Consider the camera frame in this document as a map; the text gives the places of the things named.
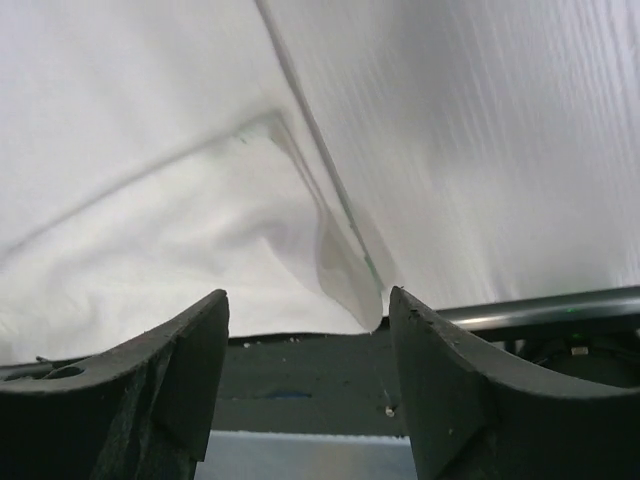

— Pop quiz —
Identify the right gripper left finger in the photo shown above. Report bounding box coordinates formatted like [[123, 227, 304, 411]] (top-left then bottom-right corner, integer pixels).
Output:
[[1, 290, 229, 479]]

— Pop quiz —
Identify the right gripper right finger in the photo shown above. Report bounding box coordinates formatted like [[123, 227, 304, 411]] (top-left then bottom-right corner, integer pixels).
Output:
[[389, 288, 639, 479]]

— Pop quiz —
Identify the white t shirt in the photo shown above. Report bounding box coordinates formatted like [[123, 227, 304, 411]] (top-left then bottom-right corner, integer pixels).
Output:
[[0, 0, 401, 366]]

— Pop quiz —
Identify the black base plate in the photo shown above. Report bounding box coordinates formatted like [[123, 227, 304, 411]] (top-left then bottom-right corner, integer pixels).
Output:
[[212, 328, 406, 437]]

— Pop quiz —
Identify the aluminium frame rail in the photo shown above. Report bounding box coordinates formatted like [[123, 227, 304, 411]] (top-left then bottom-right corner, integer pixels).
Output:
[[437, 286, 639, 331]]

